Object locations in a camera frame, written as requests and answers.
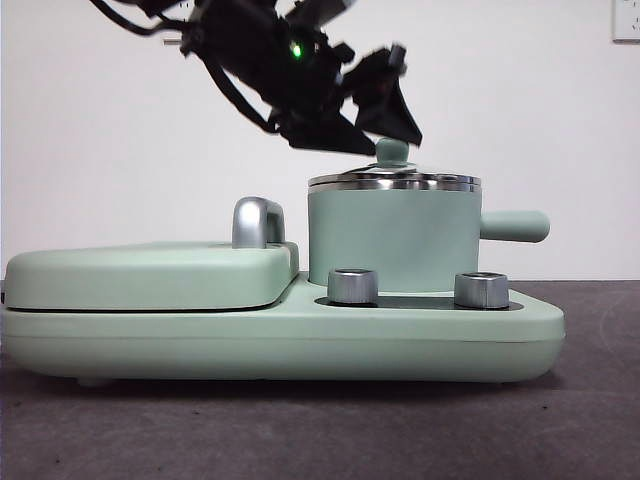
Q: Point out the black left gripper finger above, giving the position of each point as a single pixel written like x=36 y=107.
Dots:
x=335 y=137
x=385 y=100

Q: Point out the glass lid with green knob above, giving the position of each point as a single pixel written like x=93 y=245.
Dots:
x=391 y=152

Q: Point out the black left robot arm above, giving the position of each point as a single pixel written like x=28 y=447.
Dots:
x=260 y=50

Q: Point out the silver control knob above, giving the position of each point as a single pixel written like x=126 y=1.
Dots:
x=352 y=287
x=480 y=290

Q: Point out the mint green cooker base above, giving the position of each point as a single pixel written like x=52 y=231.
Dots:
x=400 y=345

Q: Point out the mint green griddle cover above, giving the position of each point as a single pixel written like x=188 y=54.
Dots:
x=150 y=280

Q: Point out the white wall socket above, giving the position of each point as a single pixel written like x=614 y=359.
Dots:
x=627 y=20

